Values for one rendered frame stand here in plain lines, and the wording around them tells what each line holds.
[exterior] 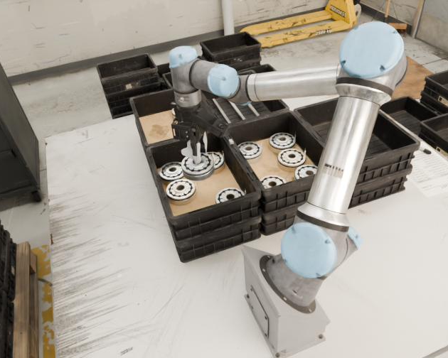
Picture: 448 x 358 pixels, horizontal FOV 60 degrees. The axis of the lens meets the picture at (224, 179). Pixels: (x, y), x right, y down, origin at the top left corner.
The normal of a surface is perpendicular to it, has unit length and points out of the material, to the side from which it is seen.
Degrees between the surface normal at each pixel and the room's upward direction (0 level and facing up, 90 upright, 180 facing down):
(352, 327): 0
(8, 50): 90
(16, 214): 0
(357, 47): 43
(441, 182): 0
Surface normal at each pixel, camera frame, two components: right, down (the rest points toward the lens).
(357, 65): -0.46, -0.16
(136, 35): 0.36, 0.60
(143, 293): -0.07, -0.74
